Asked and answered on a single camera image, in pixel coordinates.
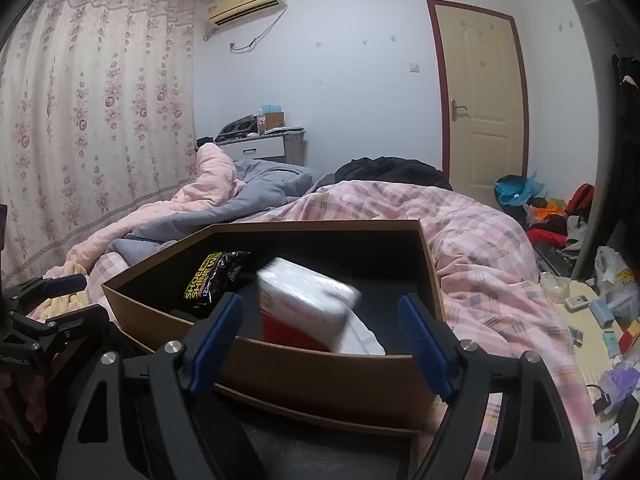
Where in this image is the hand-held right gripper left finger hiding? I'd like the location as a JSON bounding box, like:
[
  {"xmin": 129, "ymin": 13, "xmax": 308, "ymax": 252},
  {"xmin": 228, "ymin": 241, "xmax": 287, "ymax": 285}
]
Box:
[{"xmin": 55, "ymin": 291, "xmax": 273, "ymax": 480}]

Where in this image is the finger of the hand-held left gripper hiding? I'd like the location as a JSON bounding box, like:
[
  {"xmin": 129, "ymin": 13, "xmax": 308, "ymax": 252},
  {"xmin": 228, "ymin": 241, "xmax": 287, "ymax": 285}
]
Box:
[
  {"xmin": 2, "ymin": 274, "xmax": 88, "ymax": 311},
  {"xmin": 10, "ymin": 304, "xmax": 110, "ymax": 356}
]

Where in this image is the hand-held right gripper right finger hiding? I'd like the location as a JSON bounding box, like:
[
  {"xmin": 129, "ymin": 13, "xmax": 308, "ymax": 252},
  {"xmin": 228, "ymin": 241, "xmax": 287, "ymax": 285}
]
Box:
[{"xmin": 397, "ymin": 292, "xmax": 583, "ymax": 480}]

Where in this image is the yellow fluffy towel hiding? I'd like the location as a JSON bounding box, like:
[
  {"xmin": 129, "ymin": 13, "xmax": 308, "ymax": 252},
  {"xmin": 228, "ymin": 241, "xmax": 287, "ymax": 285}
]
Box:
[{"xmin": 30, "ymin": 260, "xmax": 92, "ymax": 322}]

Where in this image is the red and white tissue pack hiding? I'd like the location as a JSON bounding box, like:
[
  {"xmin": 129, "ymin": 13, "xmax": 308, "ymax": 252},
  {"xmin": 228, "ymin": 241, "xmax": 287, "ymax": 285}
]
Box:
[{"xmin": 256, "ymin": 257, "xmax": 363, "ymax": 353}]

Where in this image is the brown cardboard box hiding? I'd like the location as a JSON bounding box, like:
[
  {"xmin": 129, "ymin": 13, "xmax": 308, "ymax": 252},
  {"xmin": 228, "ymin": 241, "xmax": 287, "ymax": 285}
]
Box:
[{"xmin": 101, "ymin": 220, "xmax": 447, "ymax": 433}]

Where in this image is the person's left hand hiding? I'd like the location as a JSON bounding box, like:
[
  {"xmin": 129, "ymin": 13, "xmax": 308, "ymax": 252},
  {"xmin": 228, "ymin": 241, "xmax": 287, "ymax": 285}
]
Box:
[{"xmin": 0, "ymin": 375, "xmax": 48, "ymax": 443}]

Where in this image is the light blue cloth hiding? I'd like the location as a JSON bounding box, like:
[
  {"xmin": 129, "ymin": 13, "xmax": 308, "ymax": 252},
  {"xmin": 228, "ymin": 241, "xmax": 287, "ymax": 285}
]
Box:
[{"xmin": 335, "ymin": 317, "xmax": 387, "ymax": 356}]

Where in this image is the pink plaid quilt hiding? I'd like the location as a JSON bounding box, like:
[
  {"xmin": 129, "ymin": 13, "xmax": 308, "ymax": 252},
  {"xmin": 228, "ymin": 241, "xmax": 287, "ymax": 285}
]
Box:
[{"xmin": 95, "ymin": 180, "xmax": 601, "ymax": 480}]

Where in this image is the clear plastic container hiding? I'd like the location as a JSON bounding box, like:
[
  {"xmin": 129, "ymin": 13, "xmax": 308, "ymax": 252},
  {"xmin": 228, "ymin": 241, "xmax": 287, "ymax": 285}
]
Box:
[{"xmin": 540, "ymin": 272, "xmax": 573, "ymax": 303}]

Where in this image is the black case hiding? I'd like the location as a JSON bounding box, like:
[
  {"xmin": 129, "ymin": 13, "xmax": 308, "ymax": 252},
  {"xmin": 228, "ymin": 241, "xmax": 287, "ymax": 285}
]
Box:
[{"xmin": 535, "ymin": 245, "xmax": 581, "ymax": 278}]

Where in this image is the red cloth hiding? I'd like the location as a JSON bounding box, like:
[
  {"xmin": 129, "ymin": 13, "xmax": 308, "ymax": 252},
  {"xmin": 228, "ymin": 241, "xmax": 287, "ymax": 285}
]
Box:
[{"xmin": 525, "ymin": 225, "xmax": 571, "ymax": 248}]

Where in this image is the grey quilt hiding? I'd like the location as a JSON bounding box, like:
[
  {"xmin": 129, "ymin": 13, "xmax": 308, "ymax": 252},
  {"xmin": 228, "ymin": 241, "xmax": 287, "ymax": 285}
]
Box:
[{"xmin": 105, "ymin": 159, "xmax": 326, "ymax": 256}]

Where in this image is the pink fleece blanket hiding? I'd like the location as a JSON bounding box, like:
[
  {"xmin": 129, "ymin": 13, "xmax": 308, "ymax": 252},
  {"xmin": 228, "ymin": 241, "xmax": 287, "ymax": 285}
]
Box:
[{"xmin": 42, "ymin": 142, "xmax": 246, "ymax": 281}]

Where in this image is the pink floral curtain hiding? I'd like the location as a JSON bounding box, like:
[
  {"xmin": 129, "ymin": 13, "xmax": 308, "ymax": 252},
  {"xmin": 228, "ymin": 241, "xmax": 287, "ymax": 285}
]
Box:
[{"xmin": 0, "ymin": 0, "xmax": 211, "ymax": 281}]

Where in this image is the teal box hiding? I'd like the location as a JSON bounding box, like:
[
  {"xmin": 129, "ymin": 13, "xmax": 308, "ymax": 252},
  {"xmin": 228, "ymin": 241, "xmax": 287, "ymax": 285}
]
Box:
[{"xmin": 590, "ymin": 299, "xmax": 616, "ymax": 328}]

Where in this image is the black jacket on bed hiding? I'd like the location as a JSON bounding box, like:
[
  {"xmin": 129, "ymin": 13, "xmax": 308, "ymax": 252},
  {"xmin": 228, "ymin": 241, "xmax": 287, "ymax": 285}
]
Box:
[{"xmin": 334, "ymin": 156, "xmax": 453, "ymax": 191}]

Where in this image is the orange plastic bag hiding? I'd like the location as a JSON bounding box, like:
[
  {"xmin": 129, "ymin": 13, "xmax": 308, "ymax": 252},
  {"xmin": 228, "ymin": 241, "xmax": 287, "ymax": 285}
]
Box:
[{"xmin": 530, "ymin": 199, "xmax": 568, "ymax": 223}]

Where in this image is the grey garment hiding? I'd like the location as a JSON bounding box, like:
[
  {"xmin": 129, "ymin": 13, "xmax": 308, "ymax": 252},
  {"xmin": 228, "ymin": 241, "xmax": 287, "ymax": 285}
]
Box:
[{"xmin": 562, "ymin": 215, "xmax": 591, "ymax": 256}]

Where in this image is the purple plastic bag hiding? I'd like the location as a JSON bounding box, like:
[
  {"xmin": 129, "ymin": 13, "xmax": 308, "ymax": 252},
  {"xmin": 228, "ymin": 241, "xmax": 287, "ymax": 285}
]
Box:
[{"xmin": 597, "ymin": 360, "xmax": 640, "ymax": 406}]

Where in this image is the white and grey nightstand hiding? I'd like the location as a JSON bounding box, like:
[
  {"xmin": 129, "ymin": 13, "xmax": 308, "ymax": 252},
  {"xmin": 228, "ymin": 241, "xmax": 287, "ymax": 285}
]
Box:
[{"xmin": 216, "ymin": 130, "xmax": 307, "ymax": 167}]

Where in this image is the white plastic bag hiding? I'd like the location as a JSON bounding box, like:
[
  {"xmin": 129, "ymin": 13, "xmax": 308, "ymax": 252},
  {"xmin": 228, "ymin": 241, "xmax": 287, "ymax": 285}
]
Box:
[{"xmin": 592, "ymin": 246, "xmax": 640, "ymax": 316}]

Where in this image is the red bag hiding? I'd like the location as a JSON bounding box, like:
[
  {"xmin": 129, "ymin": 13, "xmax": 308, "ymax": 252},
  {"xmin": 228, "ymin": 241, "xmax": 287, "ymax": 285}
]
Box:
[{"xmin": 565, "ymin": 183, "xmax": 596, "ymax": 216}]

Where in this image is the cream air conditioner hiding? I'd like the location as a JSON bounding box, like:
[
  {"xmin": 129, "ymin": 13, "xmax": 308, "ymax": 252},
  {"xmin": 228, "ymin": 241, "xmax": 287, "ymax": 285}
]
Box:
[{"xmin": 206, "ymin": 0, "xmax": 287, "ymax": 27}]

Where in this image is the cream door with red frame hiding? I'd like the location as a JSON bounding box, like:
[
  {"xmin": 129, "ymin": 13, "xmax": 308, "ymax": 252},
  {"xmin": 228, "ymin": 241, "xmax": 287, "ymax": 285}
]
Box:
[{"xmin": 426, "ymin": 0, "xmax": 531, "ymax": 193}]

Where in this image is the air conditioner cable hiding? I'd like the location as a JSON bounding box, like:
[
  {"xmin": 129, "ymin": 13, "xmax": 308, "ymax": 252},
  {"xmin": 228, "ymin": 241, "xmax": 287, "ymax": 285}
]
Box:
[{"xmin": 202, "ymin": 5, "xmax": 288, "ymax": 53}]

